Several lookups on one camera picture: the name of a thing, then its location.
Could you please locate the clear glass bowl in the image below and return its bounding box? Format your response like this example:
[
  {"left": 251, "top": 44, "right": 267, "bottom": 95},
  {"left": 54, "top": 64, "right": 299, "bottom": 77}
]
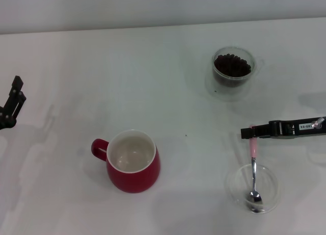
[{"left": 224, "top": 163, "right": 280, "bottom": 215}]

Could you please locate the pink handled metal spoon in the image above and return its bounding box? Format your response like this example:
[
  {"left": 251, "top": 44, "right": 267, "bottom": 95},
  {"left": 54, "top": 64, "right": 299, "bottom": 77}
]
[{"left": 246, "top": 124, "right": 263, "bottom": 205}]

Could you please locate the coffee beans heap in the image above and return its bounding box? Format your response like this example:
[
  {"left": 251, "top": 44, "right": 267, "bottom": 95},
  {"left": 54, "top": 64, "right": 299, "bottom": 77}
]
[{"left": 213, "top": 53, "right": 252, "bottom": 88}]

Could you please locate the clear glass saucer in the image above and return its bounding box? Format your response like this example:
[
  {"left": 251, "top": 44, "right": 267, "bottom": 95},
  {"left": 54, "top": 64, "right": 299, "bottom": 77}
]
[{"left": 205, "top": 66, "right": 260, "bottom": 102}]

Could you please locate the red ceramic mug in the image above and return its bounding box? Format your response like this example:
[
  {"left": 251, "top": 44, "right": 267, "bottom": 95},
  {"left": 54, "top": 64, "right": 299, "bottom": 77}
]
[{"left": 91, "top": 129, "right": 161, "bottom": 194}]

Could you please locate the clear glass cup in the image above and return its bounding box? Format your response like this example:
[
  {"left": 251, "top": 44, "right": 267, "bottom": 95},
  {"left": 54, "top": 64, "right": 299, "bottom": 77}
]
[{"left": 211, "top": 46, "right": 265, "bottom": 89}]

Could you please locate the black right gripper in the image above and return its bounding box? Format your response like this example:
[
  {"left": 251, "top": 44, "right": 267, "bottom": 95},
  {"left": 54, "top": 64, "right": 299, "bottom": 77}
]
[{"left": 240, "top": 116, "right": 326, "bottom": 140}]

